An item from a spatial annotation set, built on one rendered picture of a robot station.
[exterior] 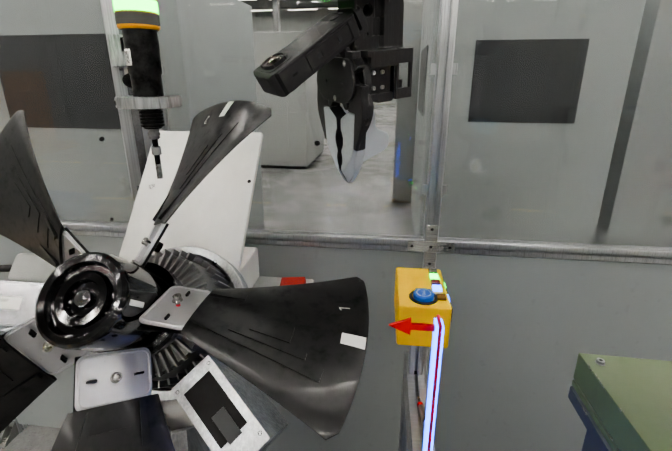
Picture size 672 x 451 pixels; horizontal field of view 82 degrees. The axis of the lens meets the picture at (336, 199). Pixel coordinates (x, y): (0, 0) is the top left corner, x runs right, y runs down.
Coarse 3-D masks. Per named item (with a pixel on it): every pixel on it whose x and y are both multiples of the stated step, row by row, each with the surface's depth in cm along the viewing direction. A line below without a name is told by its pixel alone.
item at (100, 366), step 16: (112, 352) 51; (128, 352) 52; (144, 352) 54; (80, 368) 48; (96, 368) 49; (112, 368) 50; (128, 368) 52; (144, 368) 53; (80, 384) 47; (96, 384) 48; (112, 384) 49; (128, 384) 51; (144, 384) 52; (80, 400) 47; (96, 400) 48; (112, 400) 49
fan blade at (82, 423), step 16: (128, 400) 49; (144, 400) 50; (80, 416) 46; (96, 416) 46; (112, 416) 48; (128, 416) 49; (144, 416) 50; (160, 416) 51; (64, 432) 44; (80, 432) 45; (96, 432) 46; (112, 432) 47; (128, 432) 48; (144, 432) 49; (160, 432) 50; (64, 448) 44; (80, 448) 44; (96, 448) 45; (112, 448) 46; (128, 448) 47; (144, 448) 48; (160, 448) 49
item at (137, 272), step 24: (72, 264) 50; (96, 264) 50; (120, 264) 49; (48, 288) 49; (72, 288) 49; (96, 288) 49; (120, 288) 48; (144, 288) 51; (168, 288) 58; (48, 312) 48; (72, 312) 48; (96, 312) 47; (120, 312) 47; (48, 336) 46; (72, 336) 46; (96, 336) 46; (120, 336) 49; (144, 336) 56; (168, 336) 56
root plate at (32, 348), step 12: (24, 324) 50; (12, 336) 50; (24, 336) 51; (36, 336) 51; (24, 348) 51; (36, 348) 52; (36, 360) 53; (48, 360) 53; (60, 360) 54; (72, 360) 54; (48, 372) 54
